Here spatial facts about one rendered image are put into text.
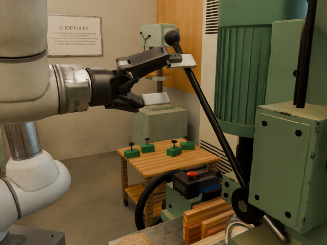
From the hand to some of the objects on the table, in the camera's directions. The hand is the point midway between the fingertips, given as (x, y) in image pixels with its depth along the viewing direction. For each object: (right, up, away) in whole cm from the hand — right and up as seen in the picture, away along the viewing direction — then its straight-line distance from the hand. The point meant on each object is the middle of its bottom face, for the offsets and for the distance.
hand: (175, 80), depth 64 cm
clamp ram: (+10, -36, +20) cm, 42 cm away
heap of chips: (-8, -41, +4) cm, 42 cm away
